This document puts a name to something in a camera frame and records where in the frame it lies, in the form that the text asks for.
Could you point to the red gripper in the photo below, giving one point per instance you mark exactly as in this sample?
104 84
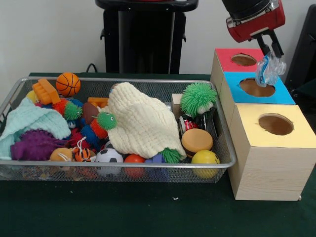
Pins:
256 26

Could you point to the clear packet with blue print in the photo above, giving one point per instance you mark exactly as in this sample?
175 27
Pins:
269 71

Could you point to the cream knitted cloth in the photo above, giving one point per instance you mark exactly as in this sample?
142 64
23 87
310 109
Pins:
140 123

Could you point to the small green spiky ball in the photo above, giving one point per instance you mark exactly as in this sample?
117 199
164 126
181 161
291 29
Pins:
106 121

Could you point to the wooden box with three holes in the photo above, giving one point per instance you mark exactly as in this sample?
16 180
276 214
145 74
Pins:
271 172

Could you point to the silver mesh bin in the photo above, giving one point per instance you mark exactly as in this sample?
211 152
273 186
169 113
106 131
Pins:
177 174

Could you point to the black stand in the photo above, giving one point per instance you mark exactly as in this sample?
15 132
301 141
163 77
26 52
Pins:
303 49

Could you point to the dark green table cloth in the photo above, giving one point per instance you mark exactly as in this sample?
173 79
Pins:
148 212
307 90

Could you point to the large green spiky ball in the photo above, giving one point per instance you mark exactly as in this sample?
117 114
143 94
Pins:
197 97

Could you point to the toy burger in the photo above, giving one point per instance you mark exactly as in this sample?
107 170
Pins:
197 140

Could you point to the yellow smiley ball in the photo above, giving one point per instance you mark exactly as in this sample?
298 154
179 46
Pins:
205 156

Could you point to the plain orange ball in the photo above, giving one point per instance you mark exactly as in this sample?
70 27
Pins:
134 158

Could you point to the toy soccer ball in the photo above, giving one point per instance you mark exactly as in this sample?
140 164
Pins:
109 156

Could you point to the orange toy basketball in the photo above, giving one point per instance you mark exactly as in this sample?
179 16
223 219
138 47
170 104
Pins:
68 84

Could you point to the large orange toy brick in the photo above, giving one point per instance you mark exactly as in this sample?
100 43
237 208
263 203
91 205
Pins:
45 91

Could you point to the mint knitted cloth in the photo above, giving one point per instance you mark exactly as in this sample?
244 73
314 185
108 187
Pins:
32 118

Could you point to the purple bumpy soft toy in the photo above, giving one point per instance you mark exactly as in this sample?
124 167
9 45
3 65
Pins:
37 145

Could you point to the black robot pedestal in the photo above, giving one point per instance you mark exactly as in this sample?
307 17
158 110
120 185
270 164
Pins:
148 37

